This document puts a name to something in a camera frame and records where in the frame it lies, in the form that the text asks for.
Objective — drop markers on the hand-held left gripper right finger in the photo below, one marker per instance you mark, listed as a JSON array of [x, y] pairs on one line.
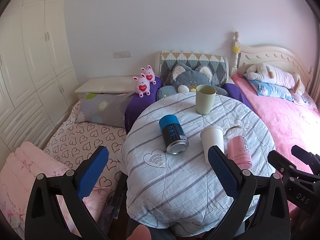
[[224, 173]]

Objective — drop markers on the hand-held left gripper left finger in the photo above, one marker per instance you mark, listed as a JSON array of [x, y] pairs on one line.
[[92, 173]]

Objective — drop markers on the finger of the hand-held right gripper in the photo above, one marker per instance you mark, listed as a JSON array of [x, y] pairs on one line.
[[308, 158], [282, 163]]

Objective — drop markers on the pink glass cup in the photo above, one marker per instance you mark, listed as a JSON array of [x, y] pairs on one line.
[[239, 153]]

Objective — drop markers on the white cup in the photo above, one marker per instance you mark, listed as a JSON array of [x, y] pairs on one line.
[[211, 140]]

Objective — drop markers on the green cup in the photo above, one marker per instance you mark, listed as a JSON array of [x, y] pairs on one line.
[[205, 102]]

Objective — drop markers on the heart print sheet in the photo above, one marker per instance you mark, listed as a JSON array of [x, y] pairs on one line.
[[80, 140]]

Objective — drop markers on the pink fleece blanket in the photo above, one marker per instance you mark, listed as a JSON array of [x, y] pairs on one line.
[[275, 120]]

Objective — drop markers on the striped white blanket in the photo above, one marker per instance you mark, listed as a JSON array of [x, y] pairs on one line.
[[175, 182]]

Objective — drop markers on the pink printed pillow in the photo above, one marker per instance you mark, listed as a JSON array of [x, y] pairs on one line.
[[306, 100]]

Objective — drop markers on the grey floral pillow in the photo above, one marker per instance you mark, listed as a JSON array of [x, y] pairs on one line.
[[105, 110]]

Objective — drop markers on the blue and black can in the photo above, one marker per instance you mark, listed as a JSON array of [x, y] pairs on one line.
[[171, 133]]

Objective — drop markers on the pink folded quilt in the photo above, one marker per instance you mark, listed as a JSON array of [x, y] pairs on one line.
[[20, 175]]

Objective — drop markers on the blue pillow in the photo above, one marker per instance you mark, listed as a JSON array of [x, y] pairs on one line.
[[273, 90]]

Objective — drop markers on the person's knee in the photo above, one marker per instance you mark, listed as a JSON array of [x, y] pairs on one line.
[[139, 233]]

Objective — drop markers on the purple sheet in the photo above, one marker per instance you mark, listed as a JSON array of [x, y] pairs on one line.
[[137, 105]]

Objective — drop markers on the white plush dog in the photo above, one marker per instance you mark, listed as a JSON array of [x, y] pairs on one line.
[[265, 72]]

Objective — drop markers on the pink bunny toy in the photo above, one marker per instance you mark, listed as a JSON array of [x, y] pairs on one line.
[[150, 76], [142, 86]]

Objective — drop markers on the grey cat plush cushion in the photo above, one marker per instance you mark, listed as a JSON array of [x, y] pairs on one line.
[[190, 78]]

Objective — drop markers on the cream bed headboard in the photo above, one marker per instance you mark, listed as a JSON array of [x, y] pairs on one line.
[[275, 55]]

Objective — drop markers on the diamond pattern quilted cover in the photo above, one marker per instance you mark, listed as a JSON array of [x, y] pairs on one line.
[[190, 57]]

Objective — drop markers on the white wardrobe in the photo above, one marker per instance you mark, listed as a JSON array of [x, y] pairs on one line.
[[37, 55]]

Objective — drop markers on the white wall socket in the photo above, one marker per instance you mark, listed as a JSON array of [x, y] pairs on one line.
[[121, 54]]

